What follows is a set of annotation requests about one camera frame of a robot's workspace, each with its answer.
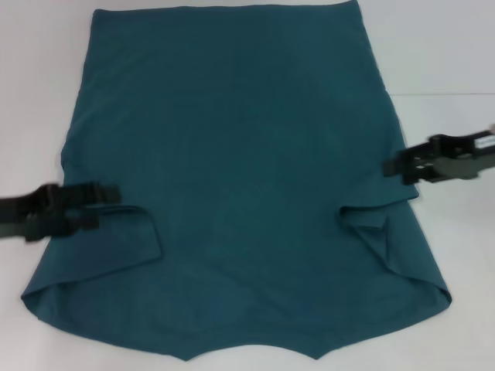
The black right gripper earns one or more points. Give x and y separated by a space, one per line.
456 145

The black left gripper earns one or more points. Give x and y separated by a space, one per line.
27 208

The teal blue t-shirt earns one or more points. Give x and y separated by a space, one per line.
239 174

